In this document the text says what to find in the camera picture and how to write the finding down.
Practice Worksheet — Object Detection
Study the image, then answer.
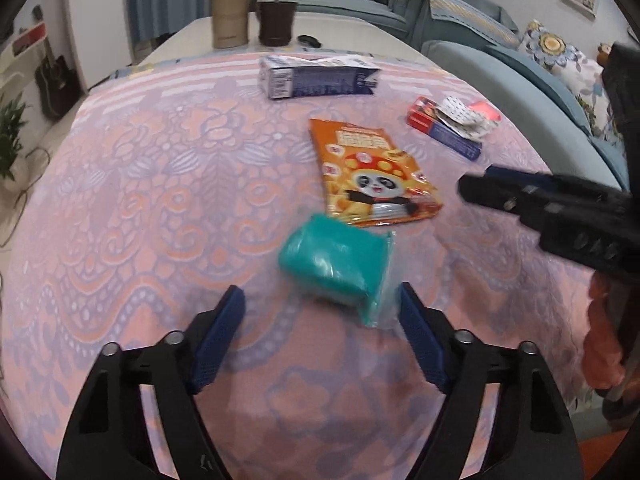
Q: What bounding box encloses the floral cushion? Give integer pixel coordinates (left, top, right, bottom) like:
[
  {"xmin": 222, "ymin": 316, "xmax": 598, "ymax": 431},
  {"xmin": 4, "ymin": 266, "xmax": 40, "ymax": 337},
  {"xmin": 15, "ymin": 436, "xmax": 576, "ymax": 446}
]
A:
[{"xmin": 518, "ymin": 20, "xmax": 623, "ymax": 150}]

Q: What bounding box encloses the green potted plant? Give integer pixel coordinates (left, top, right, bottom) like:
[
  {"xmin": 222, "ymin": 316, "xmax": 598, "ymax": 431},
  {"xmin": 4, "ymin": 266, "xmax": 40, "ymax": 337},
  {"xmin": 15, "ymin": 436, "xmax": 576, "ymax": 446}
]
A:
[{"xmin": 0, "ymin": 93, "xmax": 27, "ymax": 181}]

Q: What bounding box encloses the tan thermos bottle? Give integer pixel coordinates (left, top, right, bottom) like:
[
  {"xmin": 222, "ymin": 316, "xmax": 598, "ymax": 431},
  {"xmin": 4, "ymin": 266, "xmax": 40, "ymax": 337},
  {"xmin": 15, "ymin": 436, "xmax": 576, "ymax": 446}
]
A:
[{"xmin": 212, "ymin": 0, "xmax": 250, "ymax": 50}]

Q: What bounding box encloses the black car key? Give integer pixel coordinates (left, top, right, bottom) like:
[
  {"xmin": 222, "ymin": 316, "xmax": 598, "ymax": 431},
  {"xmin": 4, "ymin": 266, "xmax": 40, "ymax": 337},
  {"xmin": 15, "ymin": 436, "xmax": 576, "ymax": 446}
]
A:
[{"xmin": 297, "ymin": 35, "xmax": 322, "ymax": 49}]

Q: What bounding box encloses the blue fabric sofa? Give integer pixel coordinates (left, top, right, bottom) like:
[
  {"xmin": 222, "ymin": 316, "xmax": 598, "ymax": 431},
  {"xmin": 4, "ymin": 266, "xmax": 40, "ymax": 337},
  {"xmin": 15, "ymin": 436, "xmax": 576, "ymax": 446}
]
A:
[{"xmin": 291, "ymin": 0, "xmax": 629, "ymax": 188}]

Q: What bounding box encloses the orange snack bag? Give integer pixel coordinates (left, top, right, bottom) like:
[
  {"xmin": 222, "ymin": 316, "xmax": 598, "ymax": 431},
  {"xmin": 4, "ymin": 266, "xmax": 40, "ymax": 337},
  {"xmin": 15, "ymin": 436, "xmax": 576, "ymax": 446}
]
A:
[{"xmin": 309, "ymin": 119, "xmax": 442, "ymax": 226}]

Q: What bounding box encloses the white refrigerator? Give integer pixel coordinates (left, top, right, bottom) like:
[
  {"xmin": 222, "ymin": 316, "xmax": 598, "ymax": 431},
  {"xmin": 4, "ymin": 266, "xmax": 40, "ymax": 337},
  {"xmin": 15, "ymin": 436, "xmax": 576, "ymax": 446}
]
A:
[{"xmin": 65, "ymin": 0, "xmax": 132, "ymax": 90}]

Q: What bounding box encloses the blue white milk carton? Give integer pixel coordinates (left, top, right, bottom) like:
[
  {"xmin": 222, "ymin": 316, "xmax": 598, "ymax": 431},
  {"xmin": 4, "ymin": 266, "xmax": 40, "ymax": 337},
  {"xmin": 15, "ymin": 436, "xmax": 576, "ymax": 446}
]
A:
[{"xmin": 259, "ymin": 54, "xmax": 381, "ymax": 101}]

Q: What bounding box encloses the brown monkey plush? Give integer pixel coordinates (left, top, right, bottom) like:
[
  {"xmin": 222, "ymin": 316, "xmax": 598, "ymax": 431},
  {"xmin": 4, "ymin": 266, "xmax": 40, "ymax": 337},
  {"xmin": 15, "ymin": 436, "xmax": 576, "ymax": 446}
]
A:
[{"xmin": 597, "ymin": 44, "xmax": 612, "ymax": 67}]

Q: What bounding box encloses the pink patterned tablecloth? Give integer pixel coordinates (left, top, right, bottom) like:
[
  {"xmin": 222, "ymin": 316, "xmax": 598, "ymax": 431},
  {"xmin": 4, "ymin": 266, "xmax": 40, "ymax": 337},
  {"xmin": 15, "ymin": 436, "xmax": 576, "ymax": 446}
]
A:
[{"xmin": 2, "ymin": 53, "xmax": 590, "ymax": 479}]

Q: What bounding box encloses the dark brown cup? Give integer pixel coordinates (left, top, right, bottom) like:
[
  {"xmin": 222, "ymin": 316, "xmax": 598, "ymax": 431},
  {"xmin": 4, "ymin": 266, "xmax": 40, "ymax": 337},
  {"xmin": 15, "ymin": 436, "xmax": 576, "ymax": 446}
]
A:
[{"xmin": 257, "ymin": 1, "xmax": 297, "ymax": 48}]

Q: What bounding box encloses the red blue cigarette box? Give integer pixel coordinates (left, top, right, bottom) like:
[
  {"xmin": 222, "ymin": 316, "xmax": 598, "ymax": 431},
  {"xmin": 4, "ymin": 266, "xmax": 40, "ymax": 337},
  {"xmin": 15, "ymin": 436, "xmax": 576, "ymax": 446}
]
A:
[{"xmin": 407, "ymin": 96, "xmax": 482, "ymax": 162}]

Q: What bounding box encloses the teal jelly cup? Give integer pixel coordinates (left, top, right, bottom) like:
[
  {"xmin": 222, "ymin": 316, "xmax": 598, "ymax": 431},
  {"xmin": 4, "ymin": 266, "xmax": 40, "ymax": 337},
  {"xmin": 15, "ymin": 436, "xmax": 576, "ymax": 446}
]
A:
[{"xmin": 278, "ymin": 214, "xmax": 400, "ymax": 328}]

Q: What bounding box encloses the dotted white wrapper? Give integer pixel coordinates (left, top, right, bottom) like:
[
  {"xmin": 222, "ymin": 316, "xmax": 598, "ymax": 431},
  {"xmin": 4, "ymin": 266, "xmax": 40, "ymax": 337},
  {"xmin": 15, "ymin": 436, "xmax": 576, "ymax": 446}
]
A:
[{"xmin": 435, "ymin": 96, "xmax": 497, "ymax": 142}]

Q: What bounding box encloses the right hand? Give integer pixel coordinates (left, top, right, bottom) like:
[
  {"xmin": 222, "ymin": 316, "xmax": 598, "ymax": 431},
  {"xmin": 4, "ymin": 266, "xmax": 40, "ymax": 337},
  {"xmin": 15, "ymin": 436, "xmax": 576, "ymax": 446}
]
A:
[{"xmin": 582, "ymin": 272, "xmax": 625, "ymax": 390}]

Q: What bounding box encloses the black acoustic guitar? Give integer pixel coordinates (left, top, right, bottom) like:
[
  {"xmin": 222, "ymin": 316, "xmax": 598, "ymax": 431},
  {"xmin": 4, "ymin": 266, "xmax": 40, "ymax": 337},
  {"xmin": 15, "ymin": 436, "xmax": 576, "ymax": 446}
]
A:
[{"xmin": 35, "ymin": 39, "xmax": 81, "ymax": 122}]

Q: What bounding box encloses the pink packet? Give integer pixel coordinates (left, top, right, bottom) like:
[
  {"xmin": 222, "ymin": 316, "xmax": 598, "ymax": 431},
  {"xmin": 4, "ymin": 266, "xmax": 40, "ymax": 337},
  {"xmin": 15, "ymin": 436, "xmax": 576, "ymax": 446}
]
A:
[{"xmin": 468, "ymin": 101, "xmax": 501, "ymax": 122}]

